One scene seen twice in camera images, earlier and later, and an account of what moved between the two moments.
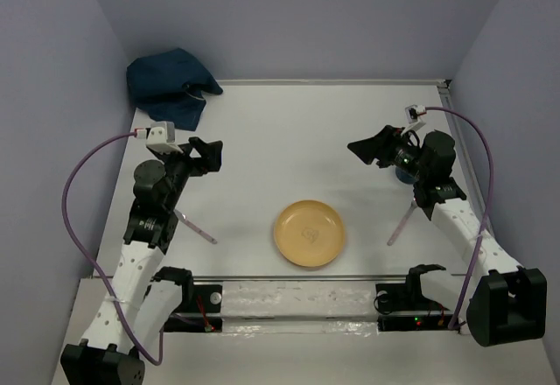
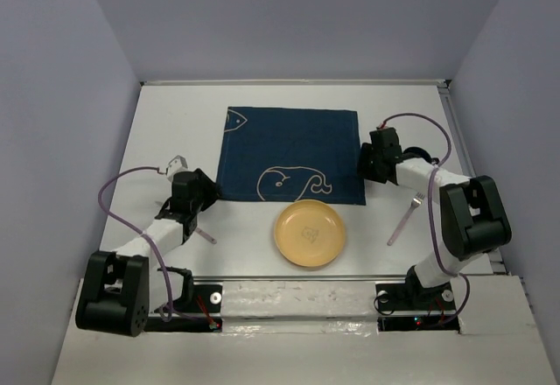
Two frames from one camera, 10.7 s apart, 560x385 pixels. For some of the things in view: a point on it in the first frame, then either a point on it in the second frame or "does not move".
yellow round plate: (309, 233) does not move
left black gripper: (198, 164) to (208, 187)
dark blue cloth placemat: (167, 87) to (280, 155)
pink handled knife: (185, 220) does not move
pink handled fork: (402, 224) does not move
